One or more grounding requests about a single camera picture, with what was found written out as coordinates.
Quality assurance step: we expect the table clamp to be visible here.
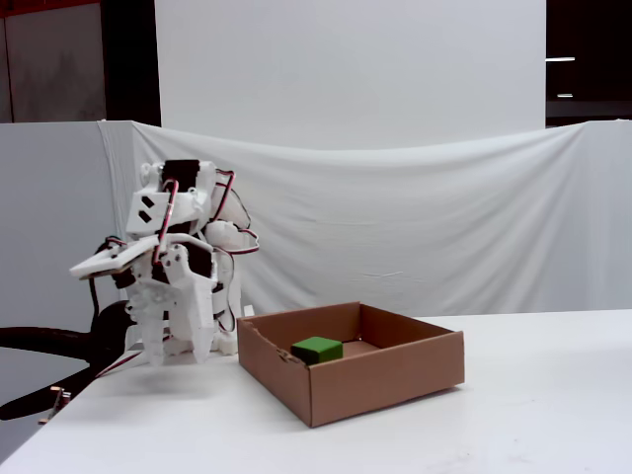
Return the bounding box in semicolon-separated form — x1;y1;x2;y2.
38;386;73;426

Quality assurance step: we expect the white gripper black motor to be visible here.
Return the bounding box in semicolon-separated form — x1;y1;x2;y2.
125;235;219;368

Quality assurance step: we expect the white draped cloth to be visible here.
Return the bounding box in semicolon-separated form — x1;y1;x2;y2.
97;118;632;317

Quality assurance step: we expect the thick black camera cable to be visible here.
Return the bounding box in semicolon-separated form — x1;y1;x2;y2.
88;235;124;337

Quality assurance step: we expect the red white base cable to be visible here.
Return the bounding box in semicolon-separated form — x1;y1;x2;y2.
93;345;149;380

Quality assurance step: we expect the thin gripper servo wire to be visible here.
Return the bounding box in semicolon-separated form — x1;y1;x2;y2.
151;179;180;271

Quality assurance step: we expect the brown cardboard box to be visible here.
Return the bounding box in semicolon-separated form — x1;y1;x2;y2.
235;300;466;430

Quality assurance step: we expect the grey metal door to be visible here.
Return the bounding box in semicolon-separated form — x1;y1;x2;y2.
0;0;108;124

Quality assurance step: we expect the white partition panel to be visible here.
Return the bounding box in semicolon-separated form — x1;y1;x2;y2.
0;120;124;330

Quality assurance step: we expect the white backdrop panel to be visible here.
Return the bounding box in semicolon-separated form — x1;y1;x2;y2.
154;0;548;152

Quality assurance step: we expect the thin arm servo wire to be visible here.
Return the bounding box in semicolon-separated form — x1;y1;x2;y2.
210;169;262;259

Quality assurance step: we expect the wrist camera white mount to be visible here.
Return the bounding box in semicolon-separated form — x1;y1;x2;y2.
68;237;167;293

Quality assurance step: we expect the green cube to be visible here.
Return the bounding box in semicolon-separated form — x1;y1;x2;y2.
289;336;345;367

